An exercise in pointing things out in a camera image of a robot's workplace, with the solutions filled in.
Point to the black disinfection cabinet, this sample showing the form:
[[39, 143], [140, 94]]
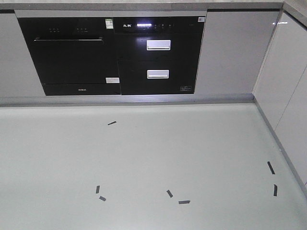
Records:
[[131, 34]]

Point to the black built-in oven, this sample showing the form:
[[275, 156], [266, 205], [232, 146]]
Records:
[[72, 55]]

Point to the grey cabinet door panel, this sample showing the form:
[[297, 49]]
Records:
[[233, 47]]

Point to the lower silver drawer handle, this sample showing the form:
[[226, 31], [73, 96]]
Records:
[[157, 74]]

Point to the silver drawer handle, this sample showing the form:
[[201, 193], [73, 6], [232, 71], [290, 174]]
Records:
[[158, 45], [157, 74]]

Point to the upper silver drawer handle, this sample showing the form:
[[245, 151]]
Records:
[[158, 45]]

